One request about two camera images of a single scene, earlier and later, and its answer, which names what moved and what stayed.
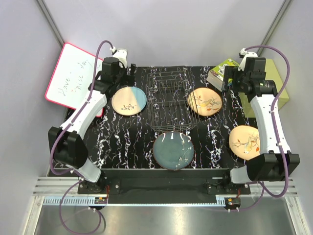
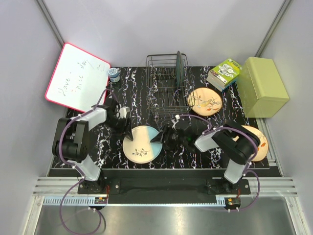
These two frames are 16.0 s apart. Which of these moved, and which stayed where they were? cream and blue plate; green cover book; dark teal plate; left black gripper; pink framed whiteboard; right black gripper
Moved: cream and blue plate; left black gripper; dark teal plate; right black gripper
Stayed: green cover book; pink framed whiteboard
